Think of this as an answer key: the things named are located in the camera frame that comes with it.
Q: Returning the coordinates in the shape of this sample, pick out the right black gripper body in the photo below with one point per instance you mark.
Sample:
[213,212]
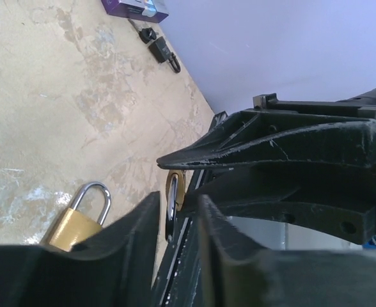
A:
[362,106]

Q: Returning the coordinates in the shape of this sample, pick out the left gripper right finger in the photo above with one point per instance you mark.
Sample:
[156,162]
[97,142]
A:
[237,271]

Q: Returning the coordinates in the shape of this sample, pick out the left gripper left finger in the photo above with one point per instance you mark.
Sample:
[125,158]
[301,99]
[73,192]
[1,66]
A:
[112,268]

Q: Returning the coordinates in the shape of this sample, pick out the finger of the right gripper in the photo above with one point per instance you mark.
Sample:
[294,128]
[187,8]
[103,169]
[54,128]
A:
[339,201]
[250,138]

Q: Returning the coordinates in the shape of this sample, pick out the small brass padlock with keys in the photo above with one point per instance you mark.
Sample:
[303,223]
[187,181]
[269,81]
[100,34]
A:
[175,194]

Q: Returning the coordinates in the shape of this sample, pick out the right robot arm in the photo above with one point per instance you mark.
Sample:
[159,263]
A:
[312,164]

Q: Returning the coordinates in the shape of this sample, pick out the black key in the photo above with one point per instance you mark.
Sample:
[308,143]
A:
[146,34]

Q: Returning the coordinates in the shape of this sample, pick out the short shackle brass padlock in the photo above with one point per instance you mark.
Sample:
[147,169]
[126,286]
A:
[72,226]

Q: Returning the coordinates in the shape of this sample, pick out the black padlock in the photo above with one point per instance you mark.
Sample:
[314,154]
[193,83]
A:
[161,52]

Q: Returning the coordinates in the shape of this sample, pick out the purple white box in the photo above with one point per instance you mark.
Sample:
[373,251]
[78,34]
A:
[144,10]

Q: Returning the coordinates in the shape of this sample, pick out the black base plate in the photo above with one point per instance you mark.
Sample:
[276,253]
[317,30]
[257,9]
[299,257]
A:
[178,275]

